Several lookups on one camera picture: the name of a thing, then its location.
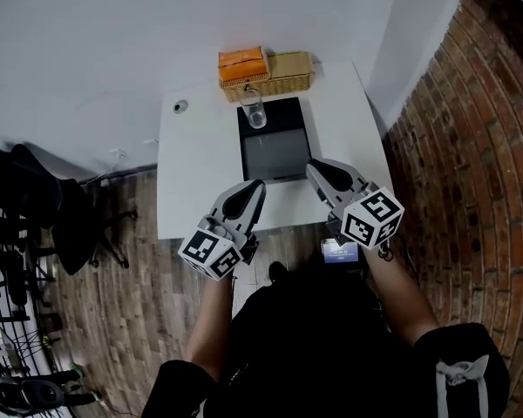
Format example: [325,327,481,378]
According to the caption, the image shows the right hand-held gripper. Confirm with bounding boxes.
[305,158,405,250]

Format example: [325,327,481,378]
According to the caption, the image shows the clear glass cup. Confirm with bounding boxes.
[238,88,268,130]

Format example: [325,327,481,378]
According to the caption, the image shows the person's black clothing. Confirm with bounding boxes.
[141,261,511,418]

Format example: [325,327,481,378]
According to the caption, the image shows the person's right forearm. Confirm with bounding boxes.
[361,244,441,347]

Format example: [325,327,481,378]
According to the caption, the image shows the black metal railing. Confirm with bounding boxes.
[0,198,66,378]

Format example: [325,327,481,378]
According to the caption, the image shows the black tray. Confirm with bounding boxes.
[236,97,314,185]

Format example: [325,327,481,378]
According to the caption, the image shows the person's left forearm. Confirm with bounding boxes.
[183,274,234,382]

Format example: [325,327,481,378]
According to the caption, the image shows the orange pouch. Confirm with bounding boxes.
[218,46,271,83]

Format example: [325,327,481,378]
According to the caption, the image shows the small display screen device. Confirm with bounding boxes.
[321,239,361,264]

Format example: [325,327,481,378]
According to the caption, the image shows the white table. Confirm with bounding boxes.
[155,61,396,241]

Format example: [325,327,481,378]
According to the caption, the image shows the wicker basket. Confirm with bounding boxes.
[220,51,316,104]

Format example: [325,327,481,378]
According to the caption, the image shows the black office chair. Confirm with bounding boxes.
[0,143,139,276]

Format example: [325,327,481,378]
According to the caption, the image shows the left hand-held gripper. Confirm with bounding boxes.
[178,179,267,282]

